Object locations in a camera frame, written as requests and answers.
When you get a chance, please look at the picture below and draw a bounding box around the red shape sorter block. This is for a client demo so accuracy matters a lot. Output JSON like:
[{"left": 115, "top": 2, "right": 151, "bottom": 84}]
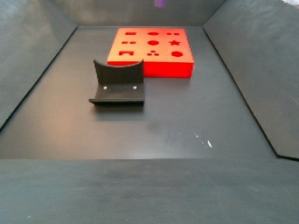
[{"left": 107, "top": 27, "right": 194, "bottom": 79}]

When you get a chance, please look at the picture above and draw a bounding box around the purple round peg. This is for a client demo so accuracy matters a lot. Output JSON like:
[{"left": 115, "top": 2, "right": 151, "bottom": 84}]
[{"left": 154, "top": 0, "right": 167, "bottom": 8}]

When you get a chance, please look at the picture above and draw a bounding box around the black curved holder stand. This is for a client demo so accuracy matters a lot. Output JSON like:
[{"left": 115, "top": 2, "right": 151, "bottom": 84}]
[{"left": 89, "top": 60, "right": 146, "bottom": 105}]

